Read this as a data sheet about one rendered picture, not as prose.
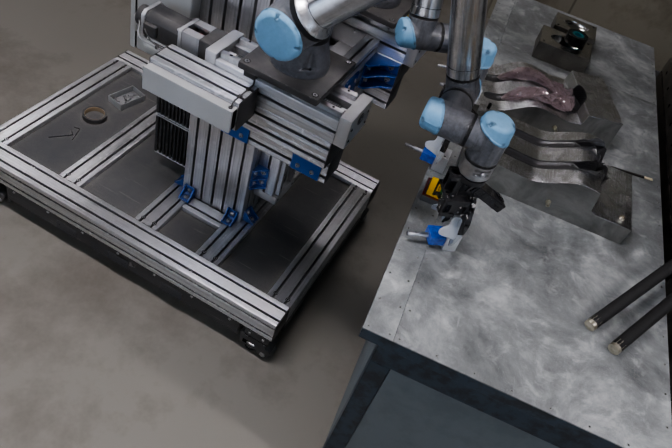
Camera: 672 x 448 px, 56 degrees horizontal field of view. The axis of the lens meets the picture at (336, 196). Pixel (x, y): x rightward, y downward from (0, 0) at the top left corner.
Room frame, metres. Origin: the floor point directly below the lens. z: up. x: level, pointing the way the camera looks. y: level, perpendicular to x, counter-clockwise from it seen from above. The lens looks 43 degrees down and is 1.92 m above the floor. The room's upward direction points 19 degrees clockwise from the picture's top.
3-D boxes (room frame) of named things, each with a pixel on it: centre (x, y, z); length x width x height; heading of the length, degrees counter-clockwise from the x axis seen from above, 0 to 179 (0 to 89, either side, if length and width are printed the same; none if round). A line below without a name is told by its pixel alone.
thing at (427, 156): (1.45, -0.20, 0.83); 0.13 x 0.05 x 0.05; 82
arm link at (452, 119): (1.18, -0.18, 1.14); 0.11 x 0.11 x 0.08; 81
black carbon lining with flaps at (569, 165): (1.55, -0.54, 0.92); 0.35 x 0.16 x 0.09; 83
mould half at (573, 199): (1.54, -0.56, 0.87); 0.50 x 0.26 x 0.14; 83
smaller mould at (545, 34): (2.34, -0.64, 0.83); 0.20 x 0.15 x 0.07; 83
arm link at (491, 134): (1.15, -0.27, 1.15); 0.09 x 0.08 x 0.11; 81
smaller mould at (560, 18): (2.53, -0.70, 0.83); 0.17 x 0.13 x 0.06; 83
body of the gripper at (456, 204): (1.15, -0.27, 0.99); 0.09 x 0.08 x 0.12; 109
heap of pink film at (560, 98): (1.89, -0.52, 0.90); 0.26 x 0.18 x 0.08; 100
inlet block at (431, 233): (1.14, -0.26, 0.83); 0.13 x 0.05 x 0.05; 109
